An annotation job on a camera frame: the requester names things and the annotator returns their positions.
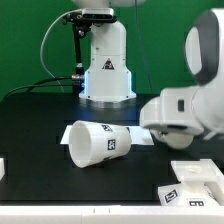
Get grey camera cable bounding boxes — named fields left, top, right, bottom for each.
left=39, top=9, right=83, bottom=94

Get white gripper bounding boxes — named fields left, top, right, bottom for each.
left=139, top=87, right=204, bottom=136

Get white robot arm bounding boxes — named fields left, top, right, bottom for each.
left=72, top=0, right=224, bottom=139

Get white lamp shade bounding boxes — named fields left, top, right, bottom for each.
left=69, top=121, right=131, bottom=168

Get white lamp base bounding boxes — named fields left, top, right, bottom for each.
left=158, top=159, right=224, bottom=207

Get white front border rail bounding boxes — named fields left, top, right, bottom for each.
left=0, top=206, right=224, bottom=224

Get white lamp bulb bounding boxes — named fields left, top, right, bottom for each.
left=151, top=130, right=194, bottom=150

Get white paper sheet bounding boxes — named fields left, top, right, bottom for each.
left=60, top=125, right=154, bottom=145

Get black camera on stand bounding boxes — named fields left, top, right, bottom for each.
left=63, top=9, right=116, bottom=91

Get white left corner block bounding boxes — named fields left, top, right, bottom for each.
left=0, top=158, right=5, bottom=181

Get black power cables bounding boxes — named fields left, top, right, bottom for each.
left=1, top=76, right=84, bottom=101

